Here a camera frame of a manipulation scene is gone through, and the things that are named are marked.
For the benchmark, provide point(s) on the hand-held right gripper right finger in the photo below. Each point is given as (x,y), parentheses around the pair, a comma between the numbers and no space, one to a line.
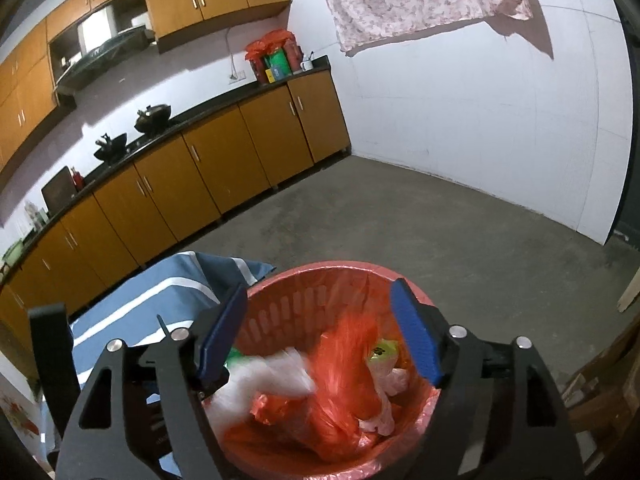
(415,330)

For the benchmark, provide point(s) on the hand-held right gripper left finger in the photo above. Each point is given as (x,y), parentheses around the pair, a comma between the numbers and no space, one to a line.
(220,340)

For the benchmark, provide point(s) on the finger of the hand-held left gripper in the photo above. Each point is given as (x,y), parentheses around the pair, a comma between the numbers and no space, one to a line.
(52,355)

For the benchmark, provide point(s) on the clear bubble wrap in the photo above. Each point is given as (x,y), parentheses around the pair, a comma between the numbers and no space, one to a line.
(280,365)

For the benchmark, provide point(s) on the red plastic bag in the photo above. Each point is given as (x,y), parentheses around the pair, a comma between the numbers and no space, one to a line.
(340,360)

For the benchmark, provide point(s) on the red plastic basket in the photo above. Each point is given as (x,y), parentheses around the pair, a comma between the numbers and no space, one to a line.
(300,300)

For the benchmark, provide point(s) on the yellow green packet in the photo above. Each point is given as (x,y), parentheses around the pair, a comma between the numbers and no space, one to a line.
(382,351)

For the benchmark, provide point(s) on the blue striped cloth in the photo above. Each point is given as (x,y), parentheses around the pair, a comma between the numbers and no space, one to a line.
(130,300)

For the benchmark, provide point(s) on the green basin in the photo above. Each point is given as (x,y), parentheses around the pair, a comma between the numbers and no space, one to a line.
(13,251)

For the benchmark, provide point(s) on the glass jars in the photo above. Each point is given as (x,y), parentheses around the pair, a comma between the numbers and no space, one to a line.
(35,214)

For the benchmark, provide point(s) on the dark cutting board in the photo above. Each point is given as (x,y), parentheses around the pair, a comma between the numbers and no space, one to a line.
(57,192)

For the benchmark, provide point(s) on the small red bottle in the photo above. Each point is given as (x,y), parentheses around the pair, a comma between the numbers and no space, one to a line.
(78,180)

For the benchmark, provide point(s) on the orange base cabinets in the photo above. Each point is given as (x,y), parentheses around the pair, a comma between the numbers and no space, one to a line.
(210,160)

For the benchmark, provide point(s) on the wooden stool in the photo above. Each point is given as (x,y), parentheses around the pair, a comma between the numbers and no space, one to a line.
(610,390)

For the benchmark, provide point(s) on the black cooking pot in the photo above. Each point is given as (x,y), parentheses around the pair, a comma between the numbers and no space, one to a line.
(111,149)

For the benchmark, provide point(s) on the pale wooden plank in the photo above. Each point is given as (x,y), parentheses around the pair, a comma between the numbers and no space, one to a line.
(632,290)

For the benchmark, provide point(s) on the black kitchen countertop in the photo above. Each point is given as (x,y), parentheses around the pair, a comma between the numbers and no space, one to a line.
(200,114)

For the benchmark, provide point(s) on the black wok with lid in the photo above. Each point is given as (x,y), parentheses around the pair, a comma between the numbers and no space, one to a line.
(152,119)

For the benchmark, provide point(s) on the dark door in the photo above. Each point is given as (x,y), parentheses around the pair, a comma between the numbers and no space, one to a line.
(631,160)

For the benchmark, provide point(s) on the green box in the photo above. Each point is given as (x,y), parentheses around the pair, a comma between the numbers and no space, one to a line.
(277,65)

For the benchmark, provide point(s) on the white cup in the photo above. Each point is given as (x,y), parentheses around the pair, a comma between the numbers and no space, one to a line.
(306,65)

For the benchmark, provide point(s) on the red bag on counter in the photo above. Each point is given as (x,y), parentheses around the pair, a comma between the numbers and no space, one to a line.
(265,47)

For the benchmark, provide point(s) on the glass range hood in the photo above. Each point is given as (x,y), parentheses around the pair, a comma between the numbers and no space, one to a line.
(100,55)

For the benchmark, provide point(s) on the pink floral hanging cloth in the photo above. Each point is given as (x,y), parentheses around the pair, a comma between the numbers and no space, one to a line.
(415,0)

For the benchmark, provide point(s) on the wall socket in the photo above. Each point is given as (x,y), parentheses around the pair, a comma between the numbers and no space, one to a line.
(237,76)

